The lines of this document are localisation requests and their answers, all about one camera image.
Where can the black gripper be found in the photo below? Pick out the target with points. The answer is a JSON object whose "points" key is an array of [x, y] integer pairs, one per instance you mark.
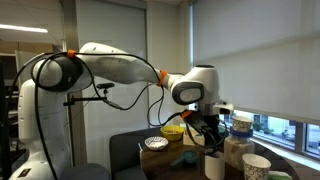
{"points": [[208, 127]]}

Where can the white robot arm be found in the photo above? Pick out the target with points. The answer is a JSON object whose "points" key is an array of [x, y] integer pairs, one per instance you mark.
{"points": [[53, 76]]}

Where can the white jug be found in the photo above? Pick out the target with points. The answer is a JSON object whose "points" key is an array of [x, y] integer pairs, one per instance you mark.
{"points": [[215, 166]]}

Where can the clear jar with grains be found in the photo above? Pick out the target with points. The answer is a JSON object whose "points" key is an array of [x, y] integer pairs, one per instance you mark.
{"points": [[235, 146]]}

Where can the teal measuring scoop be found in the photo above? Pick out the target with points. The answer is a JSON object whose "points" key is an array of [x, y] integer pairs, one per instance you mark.
{"points": [[188, 156]]}

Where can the patterned paper cup on jar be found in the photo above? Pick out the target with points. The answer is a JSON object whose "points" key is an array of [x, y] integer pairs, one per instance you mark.
{"points": [[241, 123]]}

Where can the yellow bowl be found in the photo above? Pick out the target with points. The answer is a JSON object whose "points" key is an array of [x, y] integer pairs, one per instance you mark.
{"points": [[172, 132]]}

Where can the patterned paper cup front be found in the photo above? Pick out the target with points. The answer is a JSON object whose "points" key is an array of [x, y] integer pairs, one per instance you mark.
{"points": [[256, 167]]}

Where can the patterned white plate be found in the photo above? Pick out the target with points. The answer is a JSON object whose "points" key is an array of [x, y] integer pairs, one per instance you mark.
{"points": [[156, 143]]}

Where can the green white cloth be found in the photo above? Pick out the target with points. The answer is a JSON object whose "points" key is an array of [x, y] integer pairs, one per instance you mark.
{"points": [[278, 175]]}

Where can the dark grey sofa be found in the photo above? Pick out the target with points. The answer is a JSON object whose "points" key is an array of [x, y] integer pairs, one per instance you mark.
{"points": [[125, 160]]}

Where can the white roller blind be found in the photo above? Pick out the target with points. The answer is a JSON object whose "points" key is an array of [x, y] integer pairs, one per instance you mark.
{"points": [[267, 53]]}

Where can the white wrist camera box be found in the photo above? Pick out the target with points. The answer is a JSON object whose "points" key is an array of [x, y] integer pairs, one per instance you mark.
{"points": [[224, 108]]}

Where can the black camera on stand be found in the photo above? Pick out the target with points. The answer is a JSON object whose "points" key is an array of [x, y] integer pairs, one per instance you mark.
{"points": [[105, 87]]}

